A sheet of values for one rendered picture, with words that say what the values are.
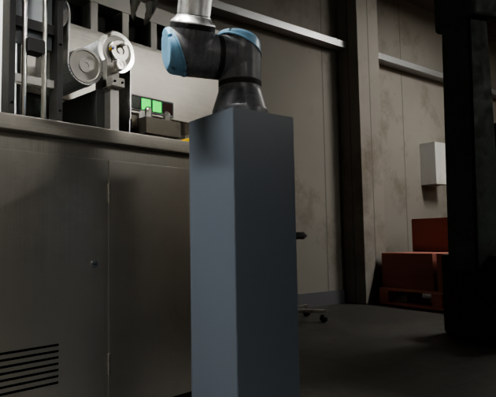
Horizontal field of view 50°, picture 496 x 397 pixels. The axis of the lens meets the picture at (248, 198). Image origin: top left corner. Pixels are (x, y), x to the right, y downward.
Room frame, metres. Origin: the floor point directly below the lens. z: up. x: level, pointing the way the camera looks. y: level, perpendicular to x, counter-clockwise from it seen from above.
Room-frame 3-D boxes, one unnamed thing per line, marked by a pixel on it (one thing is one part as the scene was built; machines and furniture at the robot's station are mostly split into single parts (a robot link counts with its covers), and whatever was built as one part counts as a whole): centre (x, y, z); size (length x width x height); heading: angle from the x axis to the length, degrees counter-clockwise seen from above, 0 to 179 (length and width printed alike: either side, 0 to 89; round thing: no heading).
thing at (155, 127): (2.10, 0.45, 1.00); 0.40 x 0.16 x 0.06; 47
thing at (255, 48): (1.41, 0.02, 1.07); 0.13 x 0.12 x 0.14; 113
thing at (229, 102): (1.42, 0.02, 0.95); 0.15 x 0.15 x 0.10
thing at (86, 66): (1.86, 0.63, 1.17); 0.26 x 0.12 x 0.12; 47
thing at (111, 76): (1.81, 0.45, 1.05); 0.06 x 0.05 x 0.31; 47
